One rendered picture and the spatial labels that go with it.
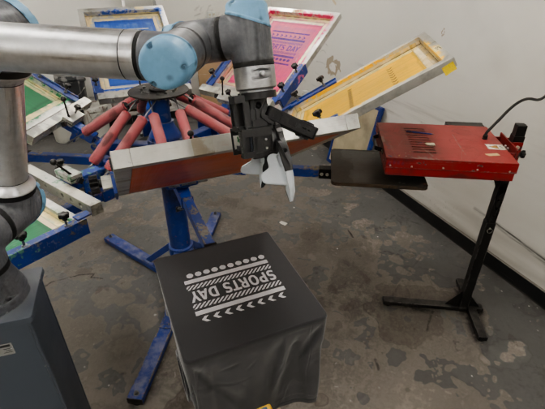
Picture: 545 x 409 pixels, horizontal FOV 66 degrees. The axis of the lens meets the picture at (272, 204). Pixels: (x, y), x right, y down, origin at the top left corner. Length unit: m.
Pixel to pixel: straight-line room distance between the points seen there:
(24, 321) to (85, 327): 1.69
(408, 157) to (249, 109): 1.30
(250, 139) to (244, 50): 0.15
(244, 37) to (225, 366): 0.90
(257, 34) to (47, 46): 0.33
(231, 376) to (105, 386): 1.23
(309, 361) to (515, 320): 1.78
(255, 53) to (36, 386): 0.98
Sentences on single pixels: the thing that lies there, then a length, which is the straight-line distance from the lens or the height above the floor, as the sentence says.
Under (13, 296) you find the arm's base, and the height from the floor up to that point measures 1.23.
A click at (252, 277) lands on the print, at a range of 1.44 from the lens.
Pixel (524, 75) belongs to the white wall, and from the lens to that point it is 2.90.
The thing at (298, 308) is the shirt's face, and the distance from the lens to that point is 1.34.
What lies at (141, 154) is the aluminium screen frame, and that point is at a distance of 0.90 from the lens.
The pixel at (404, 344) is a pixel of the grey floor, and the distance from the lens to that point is 2.59.
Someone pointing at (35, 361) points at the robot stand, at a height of 1.05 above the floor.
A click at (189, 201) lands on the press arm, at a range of 1.95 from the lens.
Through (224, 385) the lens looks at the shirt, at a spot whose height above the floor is 0.78.
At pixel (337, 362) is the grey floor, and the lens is 2.43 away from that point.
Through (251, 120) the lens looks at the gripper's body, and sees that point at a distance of 0.77.
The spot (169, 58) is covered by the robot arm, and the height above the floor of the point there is 1.77.
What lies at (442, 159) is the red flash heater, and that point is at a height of 1.10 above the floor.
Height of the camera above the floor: 1.90
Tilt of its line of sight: 31 degrees down
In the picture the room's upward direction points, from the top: straight up
